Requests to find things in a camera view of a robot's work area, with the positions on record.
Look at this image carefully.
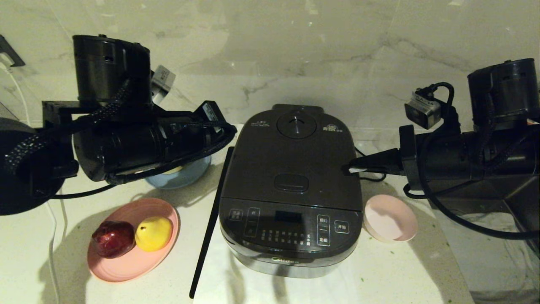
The pale pink bowl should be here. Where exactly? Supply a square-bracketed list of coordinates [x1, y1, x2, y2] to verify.
[364, 194, 419, 243]

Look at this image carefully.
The black rice cooker lid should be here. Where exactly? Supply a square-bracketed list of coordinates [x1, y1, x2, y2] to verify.
[221, 104, 363, 212]

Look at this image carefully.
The blue plate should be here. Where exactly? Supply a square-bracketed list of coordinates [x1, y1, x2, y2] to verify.
[146, 155, 211, 190]

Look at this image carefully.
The yellow pear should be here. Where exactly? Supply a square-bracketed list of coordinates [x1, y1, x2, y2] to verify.
[135, 216, 173, 252]

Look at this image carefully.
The black tray edge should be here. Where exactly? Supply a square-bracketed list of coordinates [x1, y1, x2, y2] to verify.
[189, 147, 235, 299]

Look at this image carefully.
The stainless steel sink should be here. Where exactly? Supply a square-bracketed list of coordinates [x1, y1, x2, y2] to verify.
[426, 182, 540, 304]

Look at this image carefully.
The white cloth in sink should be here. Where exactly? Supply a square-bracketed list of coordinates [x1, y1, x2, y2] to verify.
[437, 211, 540, 297]

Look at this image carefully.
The red apple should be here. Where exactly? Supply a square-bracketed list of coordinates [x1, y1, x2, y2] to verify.
[91, 220, 135, 259]

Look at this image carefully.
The pink plate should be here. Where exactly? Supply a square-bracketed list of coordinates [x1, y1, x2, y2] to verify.
[86, 198, 180, 282]

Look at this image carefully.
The black power cable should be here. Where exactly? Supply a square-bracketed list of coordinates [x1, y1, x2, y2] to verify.
[354, 146, 387, 183]

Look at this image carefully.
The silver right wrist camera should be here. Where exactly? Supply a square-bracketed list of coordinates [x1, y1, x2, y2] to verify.
[404, 90, 443, 130]

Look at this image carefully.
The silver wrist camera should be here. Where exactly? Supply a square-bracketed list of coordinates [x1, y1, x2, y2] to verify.
[404, 90, 443, 130]
[150, 65, 177, 104]

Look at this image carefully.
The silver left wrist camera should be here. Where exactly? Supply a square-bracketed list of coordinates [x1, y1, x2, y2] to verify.
[150, 65, 177, 104]

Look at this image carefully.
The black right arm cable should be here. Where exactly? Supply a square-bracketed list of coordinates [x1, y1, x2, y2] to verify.
[403, 82, 540, 241]

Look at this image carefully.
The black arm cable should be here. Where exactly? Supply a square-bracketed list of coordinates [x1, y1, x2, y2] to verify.
[46, 182, 115, 200]
[403, 82, 540, 241]

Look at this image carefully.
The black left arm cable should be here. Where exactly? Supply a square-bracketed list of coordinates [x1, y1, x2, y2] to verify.
[46, 182, 115, 200]

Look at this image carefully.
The black braided cable sleeve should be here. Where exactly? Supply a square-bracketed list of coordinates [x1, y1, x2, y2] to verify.
[4, 78, 133, 174]

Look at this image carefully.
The white power cable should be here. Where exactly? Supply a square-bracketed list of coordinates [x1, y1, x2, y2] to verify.
[0, 63, 69, 304]

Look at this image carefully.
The black wall socket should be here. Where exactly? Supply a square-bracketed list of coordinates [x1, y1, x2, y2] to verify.
[0, 35, 25, 67]

